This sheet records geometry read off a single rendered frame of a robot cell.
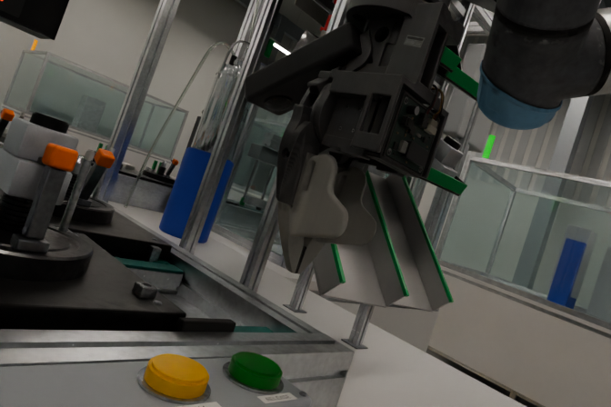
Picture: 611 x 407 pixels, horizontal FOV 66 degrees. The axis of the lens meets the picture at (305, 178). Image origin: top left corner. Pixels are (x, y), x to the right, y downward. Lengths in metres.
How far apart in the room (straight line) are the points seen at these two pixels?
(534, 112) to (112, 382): 0.39
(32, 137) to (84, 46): 11.13
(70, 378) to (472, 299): 4.37
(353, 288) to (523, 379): 3.85
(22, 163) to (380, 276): 0.49
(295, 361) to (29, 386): 0.24
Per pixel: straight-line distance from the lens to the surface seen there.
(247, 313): 0.59
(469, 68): 2.25
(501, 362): 4.52
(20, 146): 0.45
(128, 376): 0.34
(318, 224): 0.33
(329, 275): 0.61
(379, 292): 0.71
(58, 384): 0.31
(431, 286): 0.85
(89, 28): 11.63
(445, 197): 2.16
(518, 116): 0.47
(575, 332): 4.36
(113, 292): 0.45
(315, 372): 0.51
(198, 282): 0.67
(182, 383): 0.32
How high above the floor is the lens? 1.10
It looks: 2 degrees up
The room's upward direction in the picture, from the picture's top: 19 degrees clockwise
